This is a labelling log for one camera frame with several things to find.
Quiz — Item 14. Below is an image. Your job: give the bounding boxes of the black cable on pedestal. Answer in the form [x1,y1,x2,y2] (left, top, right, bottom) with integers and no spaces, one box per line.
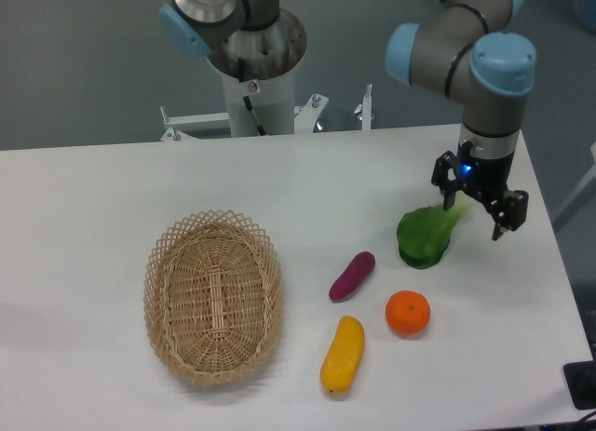
[237,58,267,137]

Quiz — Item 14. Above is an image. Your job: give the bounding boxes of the purple sweet potato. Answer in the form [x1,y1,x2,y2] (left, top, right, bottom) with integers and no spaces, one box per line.
[329,251,376,302]

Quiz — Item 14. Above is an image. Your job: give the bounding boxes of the black device at table edge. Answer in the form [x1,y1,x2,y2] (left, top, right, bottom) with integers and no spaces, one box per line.
[563,360,595,411]

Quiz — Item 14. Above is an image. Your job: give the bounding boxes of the woven wicker basket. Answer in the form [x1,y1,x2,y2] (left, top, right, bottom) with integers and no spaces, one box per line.
[143,210,285,386]

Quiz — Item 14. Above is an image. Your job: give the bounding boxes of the yellow mango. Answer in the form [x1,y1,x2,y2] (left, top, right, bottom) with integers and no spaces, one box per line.
[319,316,365,394]

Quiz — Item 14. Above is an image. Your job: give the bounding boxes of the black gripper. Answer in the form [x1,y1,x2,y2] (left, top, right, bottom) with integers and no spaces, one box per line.
[431,141,529,241]

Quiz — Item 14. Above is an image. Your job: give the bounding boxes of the white table leg right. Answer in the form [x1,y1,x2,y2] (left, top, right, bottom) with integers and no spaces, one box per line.
[551,143,596,234]

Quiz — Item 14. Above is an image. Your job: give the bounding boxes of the white metal base frame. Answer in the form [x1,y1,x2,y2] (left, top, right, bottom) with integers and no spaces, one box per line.
[160,83,375,141]

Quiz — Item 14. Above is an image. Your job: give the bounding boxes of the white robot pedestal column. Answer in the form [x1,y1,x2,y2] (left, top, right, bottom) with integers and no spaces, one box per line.
[205,7,308,137]

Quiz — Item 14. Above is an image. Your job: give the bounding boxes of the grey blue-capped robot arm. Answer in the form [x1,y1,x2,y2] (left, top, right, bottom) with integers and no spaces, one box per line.
[159,0,536,237]

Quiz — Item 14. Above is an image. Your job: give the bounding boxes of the green leafy vegetable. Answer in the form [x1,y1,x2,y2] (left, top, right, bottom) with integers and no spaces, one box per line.
[396,205,469,270]

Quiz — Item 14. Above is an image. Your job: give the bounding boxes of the orange tangerine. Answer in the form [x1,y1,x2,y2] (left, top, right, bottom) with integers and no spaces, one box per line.
[386,290,431,336]

